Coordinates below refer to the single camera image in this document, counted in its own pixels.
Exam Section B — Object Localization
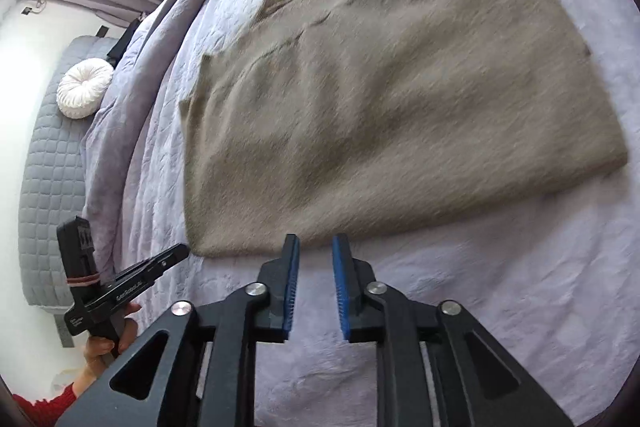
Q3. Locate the grey quilted headboard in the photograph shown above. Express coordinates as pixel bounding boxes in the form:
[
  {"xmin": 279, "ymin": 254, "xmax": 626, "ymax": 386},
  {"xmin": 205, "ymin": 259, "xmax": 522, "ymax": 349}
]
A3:
[{"xmin": 18, "ymin": 36, "xmax": 116, "ymax": 314}]

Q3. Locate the person's left hand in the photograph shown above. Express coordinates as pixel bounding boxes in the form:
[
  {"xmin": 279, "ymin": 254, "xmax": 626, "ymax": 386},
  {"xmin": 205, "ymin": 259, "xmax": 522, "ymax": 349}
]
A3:
[{"xmin": 72, "ymin": 303, "xmax": 142, "ymax": 398}]

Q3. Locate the round white pleated cushion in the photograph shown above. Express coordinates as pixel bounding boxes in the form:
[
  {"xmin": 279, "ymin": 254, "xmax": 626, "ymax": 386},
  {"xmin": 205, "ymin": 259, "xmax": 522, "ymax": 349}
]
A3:
[{"xmin": 56, "ymin": 57, "xmax": 114, "ymax": 120}]

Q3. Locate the taupe knit sweater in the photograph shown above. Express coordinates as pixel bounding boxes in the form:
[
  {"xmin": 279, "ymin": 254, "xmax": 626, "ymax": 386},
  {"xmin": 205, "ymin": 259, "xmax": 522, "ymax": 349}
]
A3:
[{"xmin": 181, "ymin": 0, "xmax": 628, "ymax": 257}]

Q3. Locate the red sleeve forearm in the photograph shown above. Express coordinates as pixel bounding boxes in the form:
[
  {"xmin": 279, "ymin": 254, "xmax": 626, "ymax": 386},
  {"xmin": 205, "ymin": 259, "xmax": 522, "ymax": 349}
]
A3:
[{"xmin": 11, "ymin": 385, "xmax": 77, "ymax": 427}]

